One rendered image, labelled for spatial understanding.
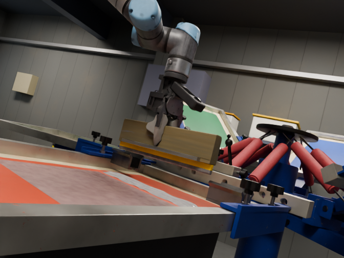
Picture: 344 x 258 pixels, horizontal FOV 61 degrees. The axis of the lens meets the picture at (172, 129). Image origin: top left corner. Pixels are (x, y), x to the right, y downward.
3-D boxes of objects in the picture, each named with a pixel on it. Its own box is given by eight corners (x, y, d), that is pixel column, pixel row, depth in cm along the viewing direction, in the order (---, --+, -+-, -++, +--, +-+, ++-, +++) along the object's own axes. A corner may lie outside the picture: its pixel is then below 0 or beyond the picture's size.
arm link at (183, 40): (175, 28, 92) (201, 35, 91) (165, 62, 91) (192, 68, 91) (174, 17, 84) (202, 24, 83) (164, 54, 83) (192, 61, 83)
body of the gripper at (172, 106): (160, 116, 92) (171, 79, 93) (181, 120, 87) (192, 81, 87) (144, 109, 86) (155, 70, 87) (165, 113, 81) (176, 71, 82)
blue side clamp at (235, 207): (233, 239, 59) (242, 205, 60) (213, 230, 62) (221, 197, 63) (283, 232, 82) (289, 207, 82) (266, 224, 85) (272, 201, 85)
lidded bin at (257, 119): (295, 151, 363) (301, 128, 364) (294, 147, 323) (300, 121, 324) (252, 141, 386) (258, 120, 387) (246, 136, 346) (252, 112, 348)
